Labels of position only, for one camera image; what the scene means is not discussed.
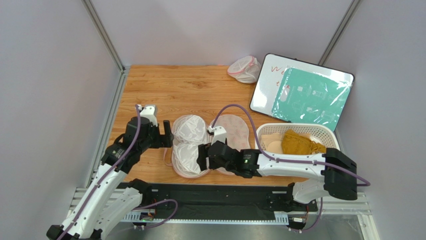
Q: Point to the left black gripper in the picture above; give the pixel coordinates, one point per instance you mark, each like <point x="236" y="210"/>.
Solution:
<point x="165" y="140"/>

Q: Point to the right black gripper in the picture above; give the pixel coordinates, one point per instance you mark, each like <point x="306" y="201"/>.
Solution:
<point x="207" y="156"/>

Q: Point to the white bra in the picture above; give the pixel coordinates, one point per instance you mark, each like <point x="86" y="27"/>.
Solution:
<point x="189" y="132"/>

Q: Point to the floral mesh laundry bag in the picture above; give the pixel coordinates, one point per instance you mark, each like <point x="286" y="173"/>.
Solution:
<point x="237" y="133"/>

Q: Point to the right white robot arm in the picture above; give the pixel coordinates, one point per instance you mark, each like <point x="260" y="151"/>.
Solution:
<point x="329" y="174"/>

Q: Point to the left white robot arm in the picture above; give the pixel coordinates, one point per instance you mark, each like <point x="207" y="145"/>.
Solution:
<point x="93" y="218"/>

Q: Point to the beige bra in basket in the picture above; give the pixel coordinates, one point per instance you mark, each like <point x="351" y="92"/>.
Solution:
<point x="272" y="142"/>

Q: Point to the white mesh bag pink trim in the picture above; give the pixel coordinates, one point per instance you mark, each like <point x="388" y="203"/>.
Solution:
<point x="245" y="70"/>

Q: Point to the white plastic basket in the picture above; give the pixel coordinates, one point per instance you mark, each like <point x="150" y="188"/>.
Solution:
<point x="316" y="132"/>

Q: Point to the mustard yellow garment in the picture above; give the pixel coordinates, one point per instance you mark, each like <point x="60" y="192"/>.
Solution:
<point x="296" y="144"/>

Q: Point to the teal instruction sheet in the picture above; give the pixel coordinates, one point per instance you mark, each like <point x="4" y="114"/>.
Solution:
<point x="307" y="97"/>

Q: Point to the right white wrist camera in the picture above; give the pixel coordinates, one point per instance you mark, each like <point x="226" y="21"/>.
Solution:
<point x="218" y="134"/>

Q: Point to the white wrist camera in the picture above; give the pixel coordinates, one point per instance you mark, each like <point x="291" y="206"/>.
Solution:
<point x="218" y="134"/>
<point x="149" y="112"/>

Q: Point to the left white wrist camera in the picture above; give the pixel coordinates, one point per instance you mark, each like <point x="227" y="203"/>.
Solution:
<point x="149" y="112"/>

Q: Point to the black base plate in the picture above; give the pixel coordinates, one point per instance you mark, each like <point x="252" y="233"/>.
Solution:
<point x="224" y="202"/>

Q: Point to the whiteboard with black frame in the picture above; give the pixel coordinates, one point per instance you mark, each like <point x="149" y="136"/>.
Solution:
<point x="270" y="77"/>

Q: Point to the aluminium rail frame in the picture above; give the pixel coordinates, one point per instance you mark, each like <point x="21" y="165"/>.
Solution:
<point x="328" y="206"/>

